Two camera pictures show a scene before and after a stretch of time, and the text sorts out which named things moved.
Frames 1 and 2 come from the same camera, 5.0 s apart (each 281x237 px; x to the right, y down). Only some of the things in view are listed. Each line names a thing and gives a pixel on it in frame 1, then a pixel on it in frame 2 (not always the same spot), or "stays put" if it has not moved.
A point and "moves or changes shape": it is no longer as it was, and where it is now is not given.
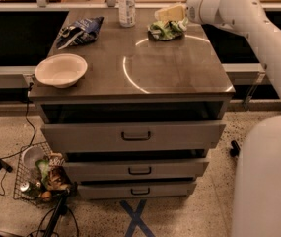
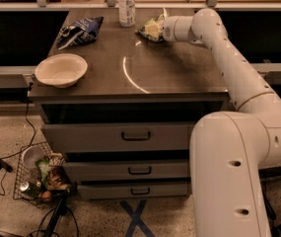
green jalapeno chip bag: [168, 31] moves or changes shape
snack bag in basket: [53, 173] stays put
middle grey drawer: [134, 170] stays put
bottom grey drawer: [135, 189] stays put
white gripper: [192, 9] → [169, 30]
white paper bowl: [61, 70] stays put
